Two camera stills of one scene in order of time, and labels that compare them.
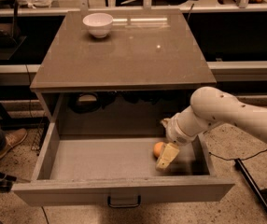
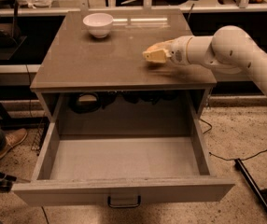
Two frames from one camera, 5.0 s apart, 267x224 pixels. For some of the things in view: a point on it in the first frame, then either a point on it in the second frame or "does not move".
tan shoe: (11, 139) does not move
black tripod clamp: (4, 182) does not move
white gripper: (175, 134) -> (178, 50)
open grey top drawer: (71, 171) does not move
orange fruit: (158, 147) -> (152, 48)
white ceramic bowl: (99, 24) does not move
